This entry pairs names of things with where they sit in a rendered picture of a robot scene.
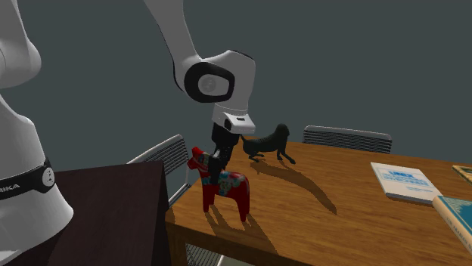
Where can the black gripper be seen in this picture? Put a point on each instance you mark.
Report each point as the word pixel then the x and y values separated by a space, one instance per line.
pixel 224 140

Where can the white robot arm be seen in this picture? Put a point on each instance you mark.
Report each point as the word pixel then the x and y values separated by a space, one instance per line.
pixel 217 73

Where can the red painted horse figure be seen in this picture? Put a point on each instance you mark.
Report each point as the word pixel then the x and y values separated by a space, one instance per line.
pixel 232 188

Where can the black dog figure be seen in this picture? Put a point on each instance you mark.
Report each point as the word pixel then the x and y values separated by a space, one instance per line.
pixel 265 144

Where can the grey slatted chair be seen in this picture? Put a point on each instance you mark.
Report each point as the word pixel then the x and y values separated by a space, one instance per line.
pixel 169 153
pixel 346 141

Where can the dark wood robot stand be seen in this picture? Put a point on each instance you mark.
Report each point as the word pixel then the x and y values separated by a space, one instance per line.
pixel 110 213

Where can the wooden table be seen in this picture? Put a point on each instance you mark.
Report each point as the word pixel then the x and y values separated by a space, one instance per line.
pixel 332 228

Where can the white book with blue print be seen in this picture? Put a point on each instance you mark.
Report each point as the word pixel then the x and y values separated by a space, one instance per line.
pixel 405 181

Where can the teal book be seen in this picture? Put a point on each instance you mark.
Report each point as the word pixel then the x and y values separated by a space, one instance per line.
pixel 457 217

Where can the green book with yellow border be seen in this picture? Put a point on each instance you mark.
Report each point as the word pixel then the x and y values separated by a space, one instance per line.
pixel 465 173

